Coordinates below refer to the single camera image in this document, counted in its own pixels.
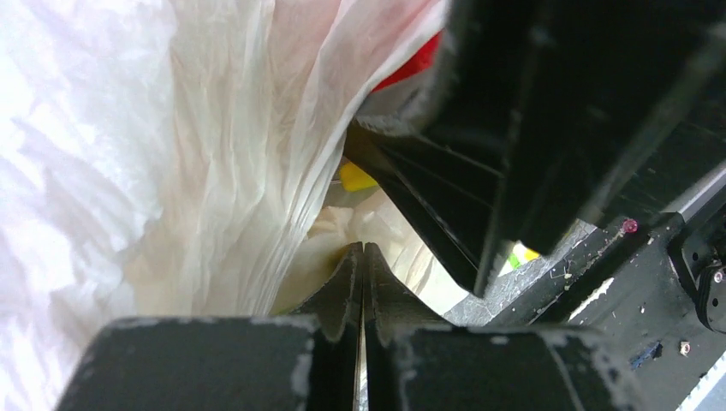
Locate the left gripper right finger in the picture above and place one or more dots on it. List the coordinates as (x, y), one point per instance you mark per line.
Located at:
(417, 360)

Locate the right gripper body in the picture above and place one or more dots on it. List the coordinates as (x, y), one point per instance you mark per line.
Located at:
(550, 102)

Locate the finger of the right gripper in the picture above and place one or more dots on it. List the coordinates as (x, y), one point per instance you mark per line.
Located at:
(446, 197)

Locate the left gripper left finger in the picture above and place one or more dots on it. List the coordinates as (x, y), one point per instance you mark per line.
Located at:
(303, 360)

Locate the red fake apple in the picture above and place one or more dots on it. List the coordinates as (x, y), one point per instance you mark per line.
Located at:
(418, 63)

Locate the white plastic bag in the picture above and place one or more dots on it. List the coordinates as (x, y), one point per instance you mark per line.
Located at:
(169, 157)

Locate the yellow fake banana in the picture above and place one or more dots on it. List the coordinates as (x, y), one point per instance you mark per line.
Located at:
(354, 179)

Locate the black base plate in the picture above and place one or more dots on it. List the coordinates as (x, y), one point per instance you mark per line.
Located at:
(658, 294)

